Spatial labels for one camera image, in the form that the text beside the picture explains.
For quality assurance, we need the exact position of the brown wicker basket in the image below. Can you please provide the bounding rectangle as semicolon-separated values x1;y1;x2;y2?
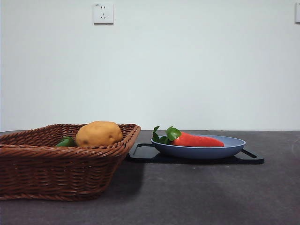
0;123;142;202

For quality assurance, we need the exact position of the white wall socket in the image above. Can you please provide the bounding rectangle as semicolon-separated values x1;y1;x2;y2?
93;2;114;25

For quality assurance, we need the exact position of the red carrot with green leaves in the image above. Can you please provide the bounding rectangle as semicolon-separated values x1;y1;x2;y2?
152;125;225;148

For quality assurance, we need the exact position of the green cucumber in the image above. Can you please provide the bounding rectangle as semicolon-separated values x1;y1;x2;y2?
55;136;77;148

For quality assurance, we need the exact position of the yellow-brown potato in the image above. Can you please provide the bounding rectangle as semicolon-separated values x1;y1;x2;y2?
75;120;123;148

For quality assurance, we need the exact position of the black flat tray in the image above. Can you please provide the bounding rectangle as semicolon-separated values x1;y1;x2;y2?
126;142;265;165

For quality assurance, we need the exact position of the blue round plate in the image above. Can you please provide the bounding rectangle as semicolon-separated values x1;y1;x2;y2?
150;134;247;160

